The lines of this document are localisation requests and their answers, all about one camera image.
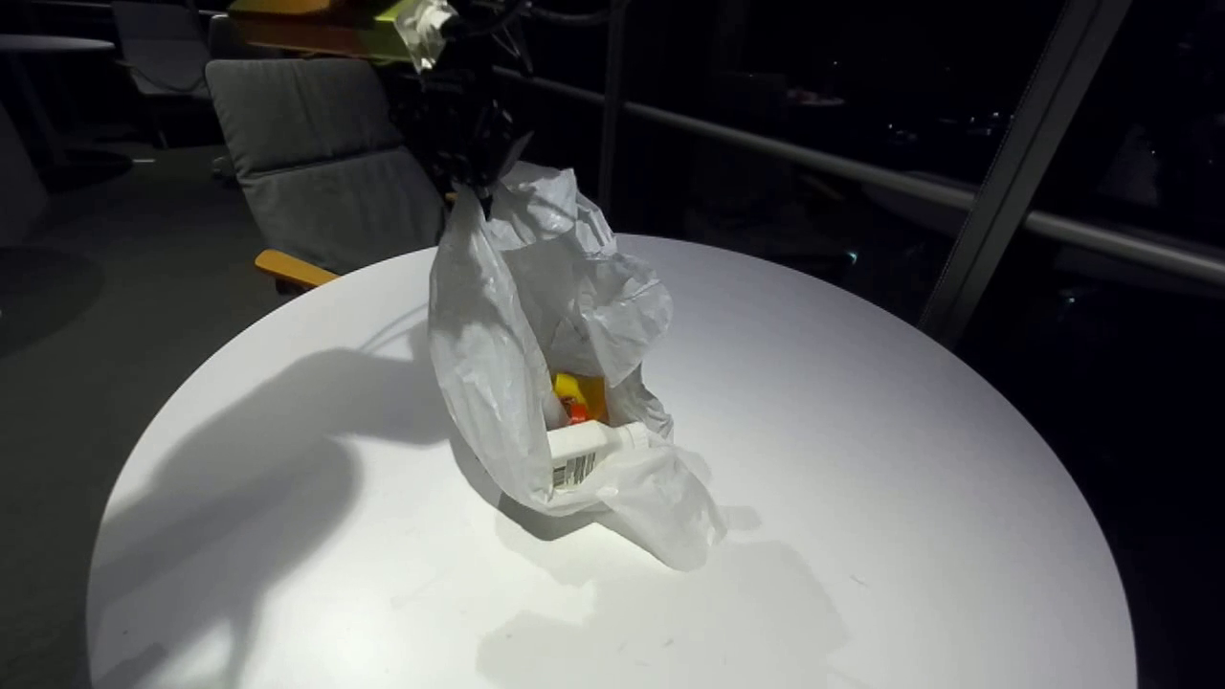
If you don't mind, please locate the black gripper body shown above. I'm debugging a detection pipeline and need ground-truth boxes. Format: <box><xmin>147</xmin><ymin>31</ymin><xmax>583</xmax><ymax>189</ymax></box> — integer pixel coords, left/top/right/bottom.
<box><xmin>386</xmin><ymin>0</ymin><xmax>535</xmax><ymax>202</ymax></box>

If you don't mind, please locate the white plastic bag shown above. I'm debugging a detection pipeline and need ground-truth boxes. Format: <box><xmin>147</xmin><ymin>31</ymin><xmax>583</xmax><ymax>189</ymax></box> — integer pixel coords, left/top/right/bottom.
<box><xmin>424</xmin><ymin>156</ymin><xmax>728</xmax><ymax>573</ymax></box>

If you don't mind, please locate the small yellow bottle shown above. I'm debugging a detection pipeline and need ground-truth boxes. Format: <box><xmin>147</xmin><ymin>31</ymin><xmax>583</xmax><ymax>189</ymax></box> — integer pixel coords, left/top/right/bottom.
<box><xmin>548</xmin><ymin>369</ymin><xmax>613</xmax><ymax>420</ymax></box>

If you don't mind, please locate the grey armchair with wooden armrests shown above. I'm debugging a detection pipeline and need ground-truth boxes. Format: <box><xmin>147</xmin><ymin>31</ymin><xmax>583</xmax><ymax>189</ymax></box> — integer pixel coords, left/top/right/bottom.
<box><xmin>201</xmin><ymin>55</ymin><xmax>450</xmax><ymax>292</ymax></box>

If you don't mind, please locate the grey background chair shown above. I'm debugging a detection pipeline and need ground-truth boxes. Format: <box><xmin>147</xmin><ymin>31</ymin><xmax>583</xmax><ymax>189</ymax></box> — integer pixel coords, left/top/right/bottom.
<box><xmin>108</xmin><ymin>0</ymin><xmax>214</xmax><ymax>105</ymax></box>

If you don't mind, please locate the horizontal metal railing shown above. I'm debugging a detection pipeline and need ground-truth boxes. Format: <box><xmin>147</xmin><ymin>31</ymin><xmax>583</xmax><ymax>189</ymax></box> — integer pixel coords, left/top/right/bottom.
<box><xmin>526</xmin><ymin>70</ymin><xmax>1225</xmax><ymax>292</ymax></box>

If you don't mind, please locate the dark thin window post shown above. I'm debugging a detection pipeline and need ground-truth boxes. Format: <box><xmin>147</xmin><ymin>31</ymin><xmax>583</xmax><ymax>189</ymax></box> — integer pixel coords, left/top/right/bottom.
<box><xmin>594</xmin><ymin>0</ymin><xmax>634</xmax><ymax>235</ymax></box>

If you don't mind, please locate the light grey window post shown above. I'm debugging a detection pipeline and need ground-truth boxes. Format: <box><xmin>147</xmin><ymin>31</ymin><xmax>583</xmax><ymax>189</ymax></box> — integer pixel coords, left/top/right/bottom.
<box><xmin>913</xmin><ymin>0</ymin><xmax>1138</xmax><ymax>347</ymax></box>

